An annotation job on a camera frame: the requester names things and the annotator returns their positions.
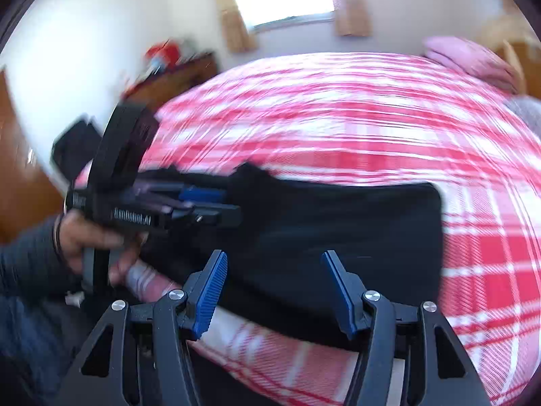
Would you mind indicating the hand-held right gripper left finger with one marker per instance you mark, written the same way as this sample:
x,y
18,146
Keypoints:
x,y
209,294

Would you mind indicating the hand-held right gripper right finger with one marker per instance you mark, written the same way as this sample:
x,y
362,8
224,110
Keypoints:
x,y
342,298

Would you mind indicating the black pants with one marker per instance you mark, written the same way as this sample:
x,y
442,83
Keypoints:
x,y
317,228

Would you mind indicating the person's left forearm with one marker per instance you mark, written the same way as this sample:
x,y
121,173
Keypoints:
x,y
29,253

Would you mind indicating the person's left hand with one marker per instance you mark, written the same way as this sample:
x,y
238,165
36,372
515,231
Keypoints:
x,y
91,237

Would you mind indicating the brown wooden desk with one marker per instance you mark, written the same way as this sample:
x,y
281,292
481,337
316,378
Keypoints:
x,y
177,76

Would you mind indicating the brown wooden cabinet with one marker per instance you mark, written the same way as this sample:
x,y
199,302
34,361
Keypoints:
x,y
21,165

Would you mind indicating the red gift bag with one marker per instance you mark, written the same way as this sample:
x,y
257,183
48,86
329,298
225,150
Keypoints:
x,y
162,53

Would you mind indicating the beige floral curtain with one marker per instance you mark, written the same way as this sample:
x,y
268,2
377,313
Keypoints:
x,y
232,12
351,4

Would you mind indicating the red plaid bed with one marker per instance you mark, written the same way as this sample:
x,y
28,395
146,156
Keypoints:
x,y
338,114

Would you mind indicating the person's leg in jeans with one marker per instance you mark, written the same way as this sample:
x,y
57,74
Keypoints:
x,y
25,338

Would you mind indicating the pink folded blanket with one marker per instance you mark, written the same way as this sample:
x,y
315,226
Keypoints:
x,y
469,61

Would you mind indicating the wooden bed headboard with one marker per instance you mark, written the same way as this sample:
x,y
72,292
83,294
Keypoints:
x,y
509,42

